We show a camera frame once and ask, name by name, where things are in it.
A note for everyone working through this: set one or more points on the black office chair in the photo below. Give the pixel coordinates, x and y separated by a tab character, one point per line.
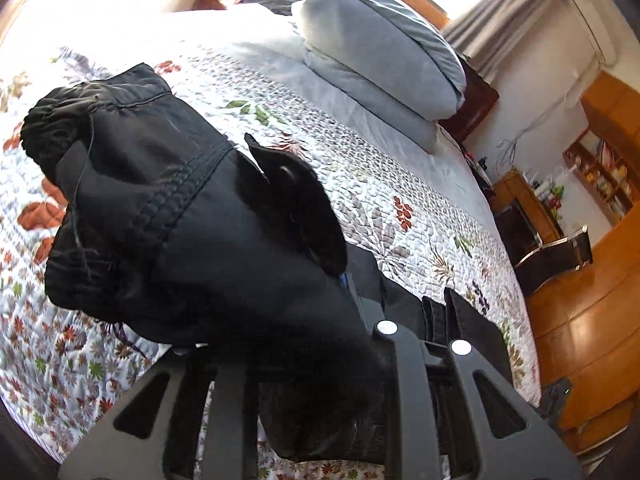
545	255

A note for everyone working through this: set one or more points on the floral quilted bedspread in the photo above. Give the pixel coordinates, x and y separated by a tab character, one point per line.
390	200

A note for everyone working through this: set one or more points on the grey-blue stacked pillows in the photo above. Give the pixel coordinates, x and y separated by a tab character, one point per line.
380	55

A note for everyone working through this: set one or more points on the wooden wall shelf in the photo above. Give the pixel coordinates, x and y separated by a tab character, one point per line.
607	175

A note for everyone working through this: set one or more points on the black pants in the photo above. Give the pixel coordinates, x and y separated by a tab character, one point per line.
200	240

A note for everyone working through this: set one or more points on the dark wooden headboard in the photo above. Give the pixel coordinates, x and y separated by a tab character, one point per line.
475	100

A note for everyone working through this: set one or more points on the wooden desk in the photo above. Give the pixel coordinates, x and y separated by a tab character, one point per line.
525	200

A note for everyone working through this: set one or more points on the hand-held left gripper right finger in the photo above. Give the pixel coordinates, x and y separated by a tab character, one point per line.
405	385

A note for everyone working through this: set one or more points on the grey beige curtain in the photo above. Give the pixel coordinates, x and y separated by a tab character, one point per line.
515	20

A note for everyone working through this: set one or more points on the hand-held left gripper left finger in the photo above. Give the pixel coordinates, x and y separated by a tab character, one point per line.
230	410

